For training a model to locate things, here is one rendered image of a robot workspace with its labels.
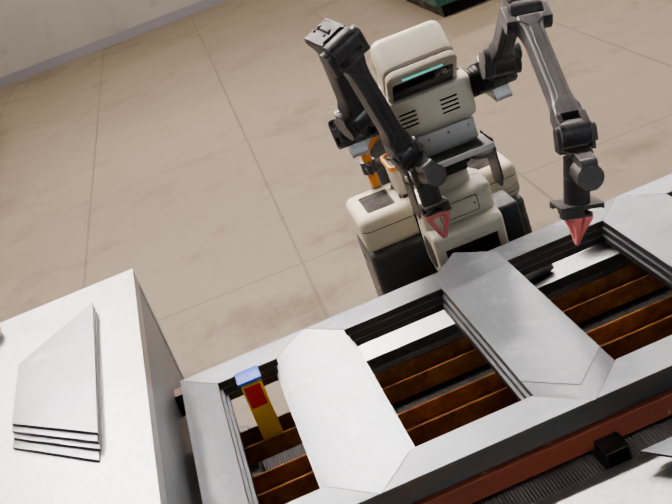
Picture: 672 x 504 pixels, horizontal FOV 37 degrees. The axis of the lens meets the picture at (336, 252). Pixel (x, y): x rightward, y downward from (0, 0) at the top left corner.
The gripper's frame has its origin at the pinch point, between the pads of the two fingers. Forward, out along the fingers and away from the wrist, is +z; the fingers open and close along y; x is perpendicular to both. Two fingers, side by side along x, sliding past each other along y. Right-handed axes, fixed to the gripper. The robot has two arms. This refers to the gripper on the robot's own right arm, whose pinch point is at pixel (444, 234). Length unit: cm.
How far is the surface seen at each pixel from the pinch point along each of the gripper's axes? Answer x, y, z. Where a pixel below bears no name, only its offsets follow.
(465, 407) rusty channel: 17, -43, 29
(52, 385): 101, -31, -9
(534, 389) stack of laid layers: 7, -70, 21
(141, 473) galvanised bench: 83, -75, 3
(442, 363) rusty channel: 15.9, -23.3, 24.6
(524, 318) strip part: -1.9, -44.5, 14.8
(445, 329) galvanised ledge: 8.4, 0.4, 24.4
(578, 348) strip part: -6, -63, 19
